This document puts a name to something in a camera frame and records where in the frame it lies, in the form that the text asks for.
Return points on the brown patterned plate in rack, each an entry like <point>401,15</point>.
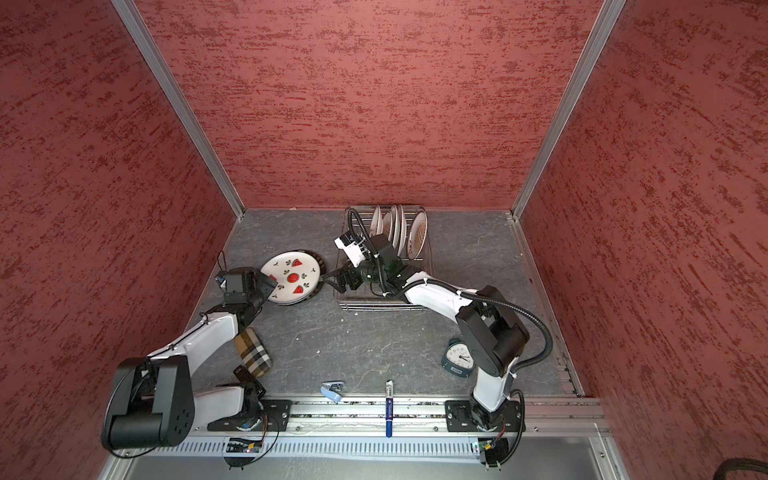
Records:
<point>387,224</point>

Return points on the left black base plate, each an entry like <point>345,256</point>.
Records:
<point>272,415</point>

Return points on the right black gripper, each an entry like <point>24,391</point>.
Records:
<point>341,275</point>

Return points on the right aluminium corner post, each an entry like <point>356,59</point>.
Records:
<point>603,26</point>

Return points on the white watermelon pattern plate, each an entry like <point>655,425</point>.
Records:
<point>293,277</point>

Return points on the small circuit board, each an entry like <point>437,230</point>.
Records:
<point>243,446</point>
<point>492,453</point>

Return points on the left small circuit board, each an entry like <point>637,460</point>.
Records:
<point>243,446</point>

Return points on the aluminium front rail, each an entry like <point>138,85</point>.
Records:
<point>364,416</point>

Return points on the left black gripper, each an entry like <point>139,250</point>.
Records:
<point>266,284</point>

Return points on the green alarm clock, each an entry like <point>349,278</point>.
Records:
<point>457,359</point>

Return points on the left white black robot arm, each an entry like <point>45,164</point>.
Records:
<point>153,404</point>

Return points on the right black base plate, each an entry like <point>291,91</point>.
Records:
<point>469,416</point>

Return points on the right small circuit board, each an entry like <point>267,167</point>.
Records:
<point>492,453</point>

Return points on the white slotted cable duct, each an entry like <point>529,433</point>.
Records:
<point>439,449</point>

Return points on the metal wire dish rack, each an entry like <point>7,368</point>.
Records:
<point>385,272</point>

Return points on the left aluminium corner post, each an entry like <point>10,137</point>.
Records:
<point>138,30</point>

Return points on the aluminium corner post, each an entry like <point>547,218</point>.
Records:
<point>603,26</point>
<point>138,30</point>

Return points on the plaid fabric pouch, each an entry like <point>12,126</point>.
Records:
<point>253,353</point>

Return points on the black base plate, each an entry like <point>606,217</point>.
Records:
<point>469,416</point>
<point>272,415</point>

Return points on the white plate in rack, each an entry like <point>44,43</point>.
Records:
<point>399,227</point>
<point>376,225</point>

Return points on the blue white striped plate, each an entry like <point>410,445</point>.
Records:
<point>321,270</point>

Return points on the light blue clip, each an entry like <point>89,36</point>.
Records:
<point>332,390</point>

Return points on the blue marker pen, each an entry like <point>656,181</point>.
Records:
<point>389,406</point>

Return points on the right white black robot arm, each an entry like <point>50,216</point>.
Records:
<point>490,326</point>

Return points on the rearmost brown rim plate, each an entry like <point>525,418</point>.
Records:
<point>417,235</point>

